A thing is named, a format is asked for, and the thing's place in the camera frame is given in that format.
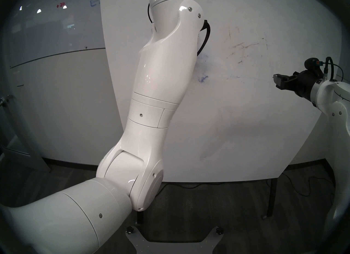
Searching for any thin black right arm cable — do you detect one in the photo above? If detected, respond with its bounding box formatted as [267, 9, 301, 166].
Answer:
[332, 64, 345, 82]

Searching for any thick braided left arm cable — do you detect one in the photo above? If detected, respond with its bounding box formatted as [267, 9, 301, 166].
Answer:
[197, 20, 212, 57]

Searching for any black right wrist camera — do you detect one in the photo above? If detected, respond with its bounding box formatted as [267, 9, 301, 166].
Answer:
[304, 58, 325, 77]

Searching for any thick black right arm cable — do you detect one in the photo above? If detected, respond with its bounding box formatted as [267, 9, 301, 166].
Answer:
[323, 57, 335, 80]

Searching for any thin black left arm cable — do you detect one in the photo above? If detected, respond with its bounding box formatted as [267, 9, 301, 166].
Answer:
[147, 2, 155, 25]

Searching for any white freestanding whiteboard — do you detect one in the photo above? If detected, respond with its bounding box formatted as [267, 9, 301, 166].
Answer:
[100, 0, 344, 183]

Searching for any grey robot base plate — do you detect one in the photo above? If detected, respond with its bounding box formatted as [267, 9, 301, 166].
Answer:
[125, 226, 225, 254]

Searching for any black whiteboard stand leg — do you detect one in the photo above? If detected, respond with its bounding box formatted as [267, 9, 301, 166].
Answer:
[267, 178, 278, 220]

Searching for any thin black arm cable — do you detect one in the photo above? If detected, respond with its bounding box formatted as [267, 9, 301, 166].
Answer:
[147, 2, 155, 25]
[332, 64, 345, 82]

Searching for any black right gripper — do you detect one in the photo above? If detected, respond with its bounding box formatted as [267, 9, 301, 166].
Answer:
[273, 70, 323, 100]

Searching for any black floor cable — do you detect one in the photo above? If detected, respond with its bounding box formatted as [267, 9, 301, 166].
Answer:
[281, 173, 336, 197]
[164, 182, 219, 189]

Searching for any glass wall board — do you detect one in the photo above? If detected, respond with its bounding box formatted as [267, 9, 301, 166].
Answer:
[9, 0, 106, 68]

